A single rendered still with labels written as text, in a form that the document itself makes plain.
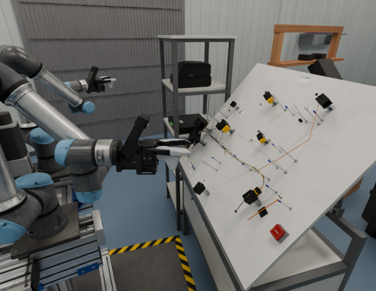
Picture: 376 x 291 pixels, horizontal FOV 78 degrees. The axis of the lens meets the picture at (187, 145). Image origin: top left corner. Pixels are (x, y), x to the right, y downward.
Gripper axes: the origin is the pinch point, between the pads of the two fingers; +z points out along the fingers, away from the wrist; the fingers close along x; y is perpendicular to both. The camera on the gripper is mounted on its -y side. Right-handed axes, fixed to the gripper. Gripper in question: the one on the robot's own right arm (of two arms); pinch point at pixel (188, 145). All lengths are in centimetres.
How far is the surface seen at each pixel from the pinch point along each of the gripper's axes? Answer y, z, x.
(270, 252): 54, 35, -19
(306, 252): 73, 64, -40
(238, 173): 38, 30, -65
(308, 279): 75, 58, -25
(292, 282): 75, 50, -23
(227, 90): -5, 33, -135
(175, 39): -41, -8, -119
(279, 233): 45, 38, -20
